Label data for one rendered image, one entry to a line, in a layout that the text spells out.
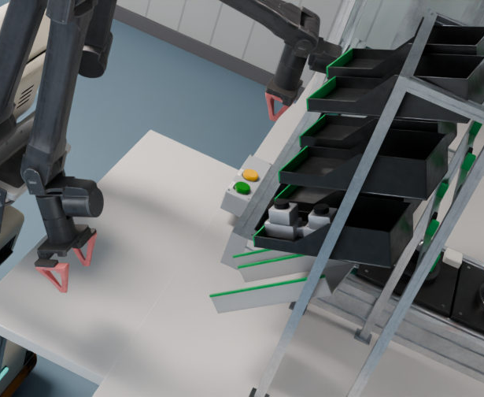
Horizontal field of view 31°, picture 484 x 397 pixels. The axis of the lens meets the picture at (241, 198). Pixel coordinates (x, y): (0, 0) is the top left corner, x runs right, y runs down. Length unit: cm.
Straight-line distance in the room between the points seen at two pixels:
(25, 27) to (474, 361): 128
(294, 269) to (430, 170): 46
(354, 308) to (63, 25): 102
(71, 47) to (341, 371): 97
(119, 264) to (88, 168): 177
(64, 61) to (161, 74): 311
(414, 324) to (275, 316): 33
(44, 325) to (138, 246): 36
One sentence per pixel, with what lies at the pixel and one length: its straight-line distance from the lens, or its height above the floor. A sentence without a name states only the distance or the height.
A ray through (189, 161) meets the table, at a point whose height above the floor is 86.
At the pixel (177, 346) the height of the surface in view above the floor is 86.
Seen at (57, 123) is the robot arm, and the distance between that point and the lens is 160.
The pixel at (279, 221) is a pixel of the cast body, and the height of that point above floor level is 124.
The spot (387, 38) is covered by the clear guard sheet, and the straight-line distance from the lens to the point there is 339.
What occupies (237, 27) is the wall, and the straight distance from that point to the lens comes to 478.
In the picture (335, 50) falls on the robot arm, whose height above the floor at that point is 144.
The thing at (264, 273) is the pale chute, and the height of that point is 104.
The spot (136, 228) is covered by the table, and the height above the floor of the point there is 86.
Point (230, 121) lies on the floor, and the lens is 440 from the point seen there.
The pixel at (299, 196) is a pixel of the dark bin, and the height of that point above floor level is 120.
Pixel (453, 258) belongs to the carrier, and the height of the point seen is 99.
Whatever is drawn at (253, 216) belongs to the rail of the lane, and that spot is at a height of 96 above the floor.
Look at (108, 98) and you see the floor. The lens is 430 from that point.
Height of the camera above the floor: 222
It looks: 35 degrees down
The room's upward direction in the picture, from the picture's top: 20 degrees clockwise
